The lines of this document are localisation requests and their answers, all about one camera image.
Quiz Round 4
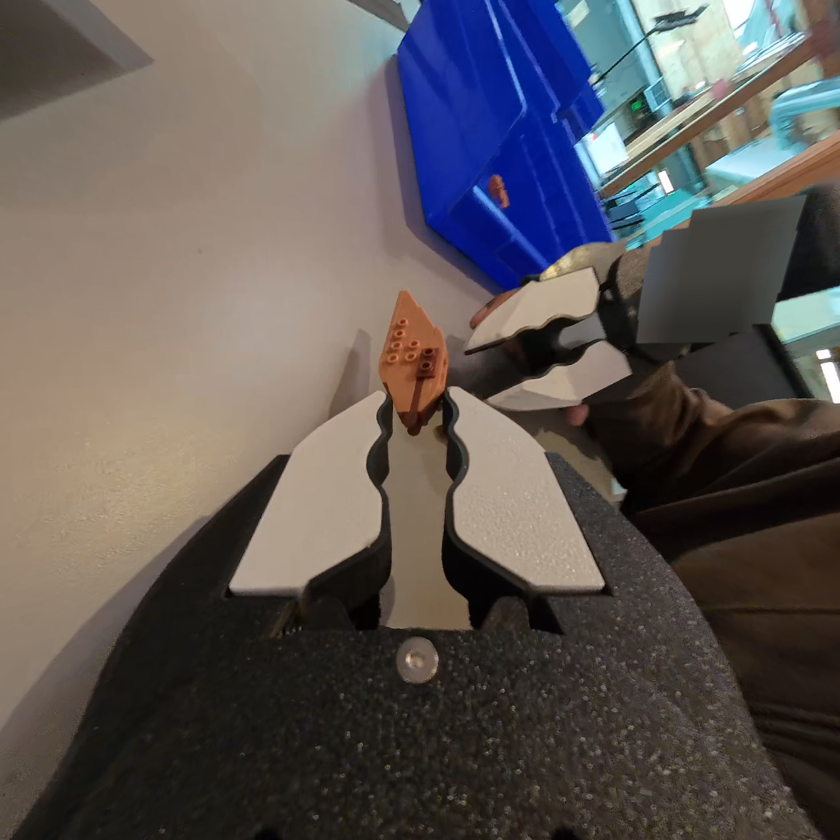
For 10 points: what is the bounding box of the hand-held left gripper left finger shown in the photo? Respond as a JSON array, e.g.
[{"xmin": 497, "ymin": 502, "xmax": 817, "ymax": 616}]
[{"xmin": 228, "ymin": 390, "xmax": 396, "ymax": 623}]

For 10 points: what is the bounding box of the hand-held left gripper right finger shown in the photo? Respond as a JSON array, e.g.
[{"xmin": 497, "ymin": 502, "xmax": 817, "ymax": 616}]
[{"xmin": 440, "ymin": 386, "xmax": 607, "ymax": 623}]

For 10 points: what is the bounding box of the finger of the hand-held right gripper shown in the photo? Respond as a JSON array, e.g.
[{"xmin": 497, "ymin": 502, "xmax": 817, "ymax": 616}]
[
  {"xmin": 464, "ymin": 265, "xmax": 602, "ymax": 357},
  {"xmin": 484, "ymin": 339, "xmax": 635, "ymax": 412}
]

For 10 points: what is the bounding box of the large orange brick plate assembly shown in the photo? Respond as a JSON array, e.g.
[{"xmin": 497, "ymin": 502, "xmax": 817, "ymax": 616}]
[{"xmin": 378, "ymin": 289, "xmax": 449, "ymax": 438}]

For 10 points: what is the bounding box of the person's right hand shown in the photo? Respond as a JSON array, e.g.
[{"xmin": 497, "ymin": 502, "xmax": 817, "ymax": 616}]
[{"xmin": 469, "ymin": 290, "xmax": 590, "ymax": 429}]

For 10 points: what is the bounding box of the blue plastic bin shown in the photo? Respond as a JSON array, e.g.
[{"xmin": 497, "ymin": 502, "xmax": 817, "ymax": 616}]
[{"xmin": 396, "ymin": 0, "xmax": 616, "ymax": 294}]

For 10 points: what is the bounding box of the person's brown jacket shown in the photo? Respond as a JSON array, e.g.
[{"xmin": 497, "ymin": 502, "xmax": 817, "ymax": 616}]
[{"xmin": 620, "ymin": 394, "xmax": 840, "ymax": 840}]

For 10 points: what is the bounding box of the wooden workbench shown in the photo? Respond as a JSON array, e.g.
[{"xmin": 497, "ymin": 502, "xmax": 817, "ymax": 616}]
[{"xmin": 600, "ymin": 26, "xmax": 840, "ymax": 204}]

